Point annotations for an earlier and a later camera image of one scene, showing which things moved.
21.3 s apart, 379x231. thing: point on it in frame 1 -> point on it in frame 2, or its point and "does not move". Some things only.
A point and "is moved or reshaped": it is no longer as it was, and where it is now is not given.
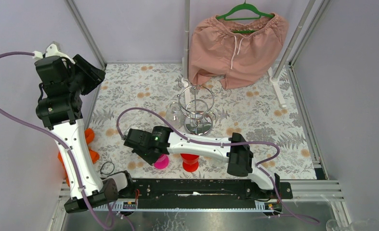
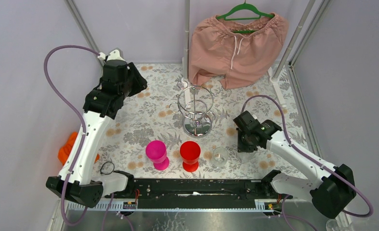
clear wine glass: (174, 115) is moved or reshaped
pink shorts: (237, 51) does not move
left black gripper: (89, 73) -> (135, 81)
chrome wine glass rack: (195, 102) does not move
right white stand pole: (275, 79) does not move
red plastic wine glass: (190, 162) does not move
